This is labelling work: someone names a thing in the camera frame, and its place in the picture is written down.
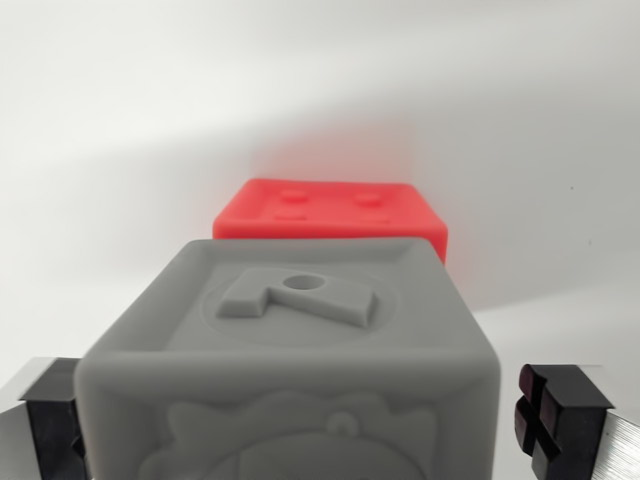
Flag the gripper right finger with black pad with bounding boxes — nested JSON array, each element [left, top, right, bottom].
[[512, 363, 640, 480]]

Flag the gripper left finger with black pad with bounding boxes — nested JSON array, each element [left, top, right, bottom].
[[0, 356, 87, 480]]

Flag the grey embossed rubber cube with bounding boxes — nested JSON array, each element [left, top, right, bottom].
[[73, 236, 502, 480]]

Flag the red embossed rubber cube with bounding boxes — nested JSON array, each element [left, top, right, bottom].
[[212, 176, 450, 264]]

